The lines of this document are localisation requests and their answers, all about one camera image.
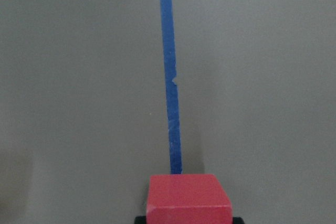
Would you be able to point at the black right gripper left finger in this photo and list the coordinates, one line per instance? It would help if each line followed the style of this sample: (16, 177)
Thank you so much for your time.
(140, 220)

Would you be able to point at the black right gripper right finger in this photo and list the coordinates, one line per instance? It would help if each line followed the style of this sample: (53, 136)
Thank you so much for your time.
(238, 220)

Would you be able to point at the red cube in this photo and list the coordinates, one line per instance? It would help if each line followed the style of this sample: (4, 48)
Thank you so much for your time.
(187, 198)

